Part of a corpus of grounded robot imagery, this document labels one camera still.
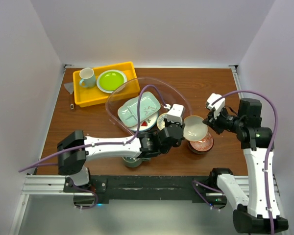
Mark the clear plastic bin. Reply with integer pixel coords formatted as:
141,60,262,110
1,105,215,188
105,77,193,135

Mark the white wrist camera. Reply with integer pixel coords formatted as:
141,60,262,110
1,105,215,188
206,93,225,119
166,104,185,124

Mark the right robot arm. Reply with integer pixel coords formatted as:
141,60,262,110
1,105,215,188
203,94,289,235

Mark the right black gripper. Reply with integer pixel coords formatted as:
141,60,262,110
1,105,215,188
203,104,244,135

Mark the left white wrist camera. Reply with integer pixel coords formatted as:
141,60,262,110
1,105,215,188
166,104,185,124

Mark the lime green plate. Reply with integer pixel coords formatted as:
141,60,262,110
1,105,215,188
99,71,124,91

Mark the yellow blue patterned bowl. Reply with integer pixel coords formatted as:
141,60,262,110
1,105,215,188
156,113,167,130

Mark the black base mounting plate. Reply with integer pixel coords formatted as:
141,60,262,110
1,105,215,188
63,175,227,206

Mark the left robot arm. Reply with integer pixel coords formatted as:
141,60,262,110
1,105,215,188
57,119,185,192

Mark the yellow plastic tray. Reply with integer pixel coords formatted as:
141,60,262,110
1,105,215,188
73,61,141,108

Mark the red brown bottom bowl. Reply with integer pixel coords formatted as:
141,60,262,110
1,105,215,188
187,132,214,154

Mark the light blue rectangular dish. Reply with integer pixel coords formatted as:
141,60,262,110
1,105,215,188
118,92,161,127

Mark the grey rimmed plate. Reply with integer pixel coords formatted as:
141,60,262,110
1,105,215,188
97,70,127,94

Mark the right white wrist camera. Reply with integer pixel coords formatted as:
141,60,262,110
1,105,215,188
206,93,225,119

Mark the teal ceramic mug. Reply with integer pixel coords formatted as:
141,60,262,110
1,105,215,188
122,157,151,168

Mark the dark bowl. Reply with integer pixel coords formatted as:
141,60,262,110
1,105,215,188
183,115,208,141

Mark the light blue white mug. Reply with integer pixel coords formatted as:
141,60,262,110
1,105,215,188
79,68,97,88

